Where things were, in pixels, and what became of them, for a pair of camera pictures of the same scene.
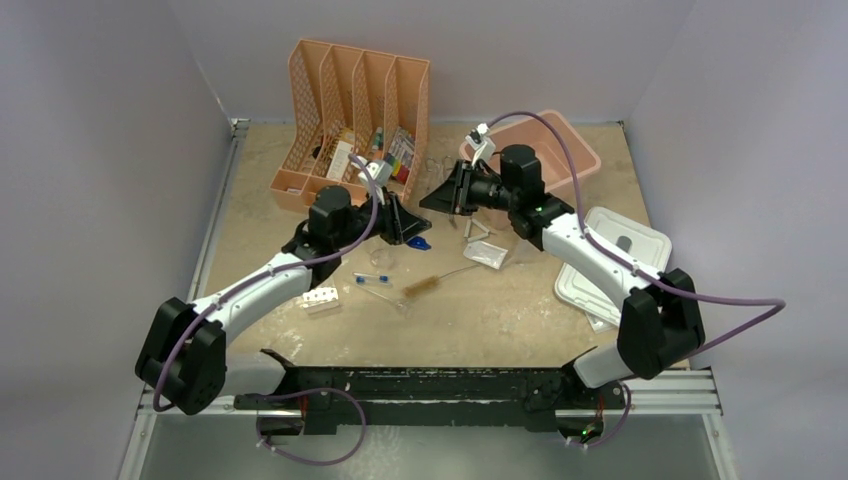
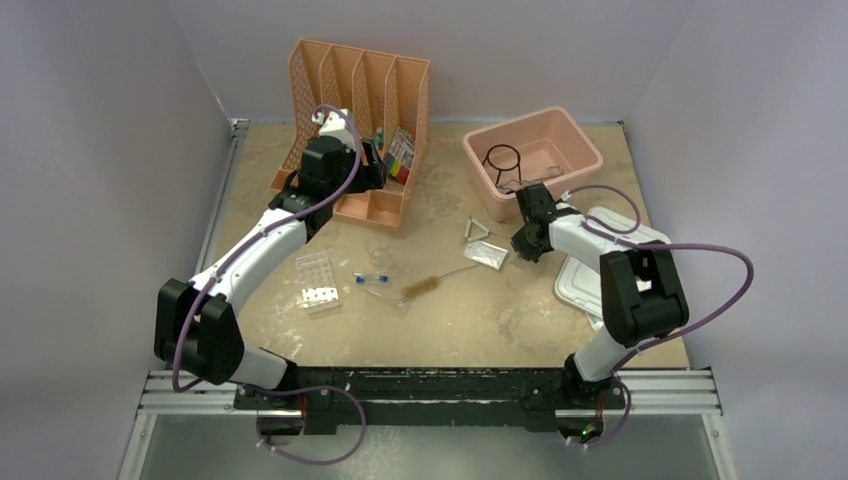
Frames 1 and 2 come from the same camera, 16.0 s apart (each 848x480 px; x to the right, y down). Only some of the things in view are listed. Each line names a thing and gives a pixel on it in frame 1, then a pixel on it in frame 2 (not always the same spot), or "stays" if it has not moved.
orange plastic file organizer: x=356 y=116 stays
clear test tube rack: x=320 y=300 stays
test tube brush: x=427 y=282 stays
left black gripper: x=399 y=224 -> x=371 y=175
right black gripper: x=455 y=195 -> x=520 y=244
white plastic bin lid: x=625 y=235 stays
